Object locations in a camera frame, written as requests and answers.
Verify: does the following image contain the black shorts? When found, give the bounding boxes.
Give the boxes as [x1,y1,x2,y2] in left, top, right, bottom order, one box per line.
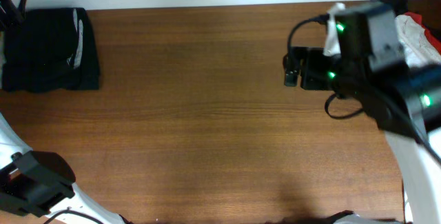
[1,8,100,93]

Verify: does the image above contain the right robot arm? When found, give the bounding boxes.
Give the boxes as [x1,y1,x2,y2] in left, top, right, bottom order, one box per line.
[283,1,440,223]

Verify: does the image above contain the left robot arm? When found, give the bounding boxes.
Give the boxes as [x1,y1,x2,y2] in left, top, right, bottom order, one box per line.
[1,0,125,223]

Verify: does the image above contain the folded beige shorts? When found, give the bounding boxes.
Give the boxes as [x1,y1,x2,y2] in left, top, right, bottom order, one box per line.
[0,32,6,90]

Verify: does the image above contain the white printed t-shirt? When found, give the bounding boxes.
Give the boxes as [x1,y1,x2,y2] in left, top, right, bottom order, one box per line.
[395,15,440,68]

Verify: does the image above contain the dark grey garment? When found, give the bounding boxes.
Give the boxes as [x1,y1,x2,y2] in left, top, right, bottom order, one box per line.
[374,0,409,16]

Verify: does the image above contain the red garment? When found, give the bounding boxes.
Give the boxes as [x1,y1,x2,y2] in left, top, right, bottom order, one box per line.
[404,12,440,53]

